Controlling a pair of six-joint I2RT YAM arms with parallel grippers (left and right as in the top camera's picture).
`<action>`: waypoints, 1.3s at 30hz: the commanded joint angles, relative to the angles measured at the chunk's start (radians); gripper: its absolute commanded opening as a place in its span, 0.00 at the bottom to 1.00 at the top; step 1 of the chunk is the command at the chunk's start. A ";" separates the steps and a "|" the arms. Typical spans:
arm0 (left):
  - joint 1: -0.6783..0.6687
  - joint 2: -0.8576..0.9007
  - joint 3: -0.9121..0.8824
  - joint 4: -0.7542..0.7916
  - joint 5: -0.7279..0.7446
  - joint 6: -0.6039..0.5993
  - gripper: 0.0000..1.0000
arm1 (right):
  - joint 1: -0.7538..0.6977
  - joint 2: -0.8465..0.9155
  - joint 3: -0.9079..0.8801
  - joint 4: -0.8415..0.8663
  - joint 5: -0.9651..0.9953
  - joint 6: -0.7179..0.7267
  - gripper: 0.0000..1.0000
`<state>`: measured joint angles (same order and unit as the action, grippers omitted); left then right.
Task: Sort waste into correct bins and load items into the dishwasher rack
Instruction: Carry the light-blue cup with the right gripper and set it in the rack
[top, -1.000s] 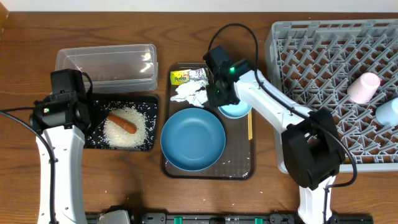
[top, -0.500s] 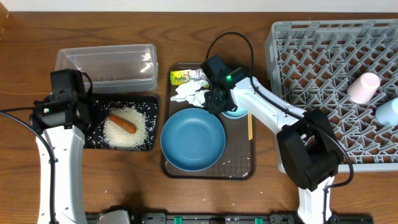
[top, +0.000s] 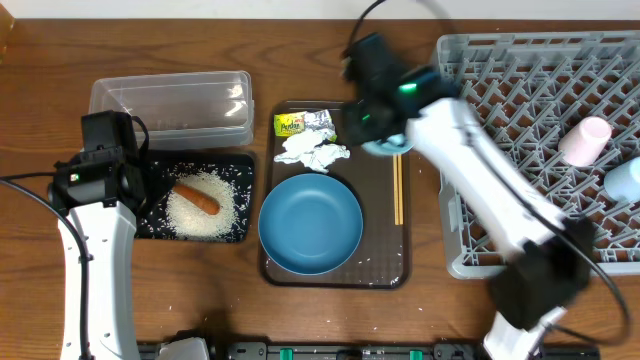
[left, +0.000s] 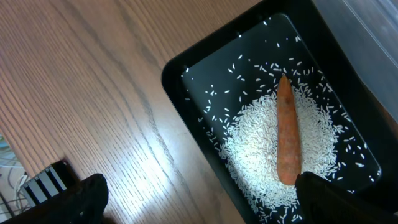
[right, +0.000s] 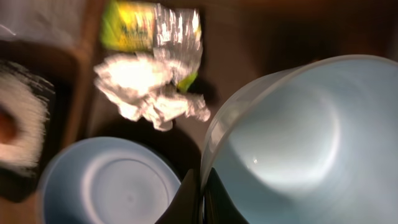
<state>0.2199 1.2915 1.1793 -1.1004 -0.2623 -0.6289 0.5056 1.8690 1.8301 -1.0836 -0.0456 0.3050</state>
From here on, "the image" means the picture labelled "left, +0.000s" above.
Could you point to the pile of white rice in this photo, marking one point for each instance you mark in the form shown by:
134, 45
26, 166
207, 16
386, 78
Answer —
258, 146

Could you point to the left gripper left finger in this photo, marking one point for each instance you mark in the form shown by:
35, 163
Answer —
83, 203

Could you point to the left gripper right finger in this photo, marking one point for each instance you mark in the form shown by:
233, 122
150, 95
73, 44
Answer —
322, 202

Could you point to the clear plastic bin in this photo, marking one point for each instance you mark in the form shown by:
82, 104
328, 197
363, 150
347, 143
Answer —
367, 32

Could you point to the orange carrot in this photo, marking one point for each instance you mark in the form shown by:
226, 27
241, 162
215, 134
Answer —
289, 157

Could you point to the black plastic tray bin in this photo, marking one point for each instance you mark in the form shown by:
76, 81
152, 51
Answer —
331, 60

